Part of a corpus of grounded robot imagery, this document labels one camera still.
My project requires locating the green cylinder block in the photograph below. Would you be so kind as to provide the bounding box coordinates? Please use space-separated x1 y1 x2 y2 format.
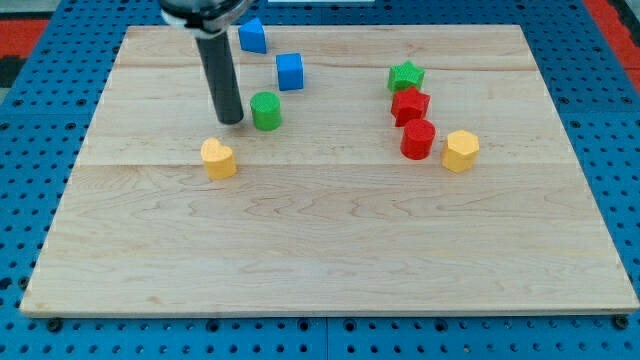
250 91 282 131

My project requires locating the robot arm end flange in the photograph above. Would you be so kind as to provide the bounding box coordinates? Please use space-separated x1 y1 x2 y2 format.
158 0 252 36

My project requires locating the light wooden board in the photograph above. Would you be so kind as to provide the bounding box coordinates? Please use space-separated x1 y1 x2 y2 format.
20 25 639 318

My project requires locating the yellow heart block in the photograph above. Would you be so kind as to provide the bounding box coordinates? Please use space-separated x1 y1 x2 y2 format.
200 138 237 180

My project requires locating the red cylinder block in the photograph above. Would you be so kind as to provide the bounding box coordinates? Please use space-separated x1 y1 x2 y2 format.
400 119 436 160

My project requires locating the red star block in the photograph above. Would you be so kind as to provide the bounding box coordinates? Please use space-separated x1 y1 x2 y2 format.
390 86 431 127

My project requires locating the blue cube block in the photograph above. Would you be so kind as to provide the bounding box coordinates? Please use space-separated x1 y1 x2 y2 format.
276 53 304 91

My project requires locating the green star block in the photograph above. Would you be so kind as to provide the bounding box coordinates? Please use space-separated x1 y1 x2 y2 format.
387 60 425 93

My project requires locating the yellow hexagon block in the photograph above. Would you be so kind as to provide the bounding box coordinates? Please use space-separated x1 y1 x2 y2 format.
441 130 480 173

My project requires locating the blue triangular block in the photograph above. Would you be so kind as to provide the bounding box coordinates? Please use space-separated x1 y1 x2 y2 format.
238 18 268 54

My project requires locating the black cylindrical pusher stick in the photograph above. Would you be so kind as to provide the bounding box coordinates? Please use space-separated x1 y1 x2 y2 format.
196 32 244 125

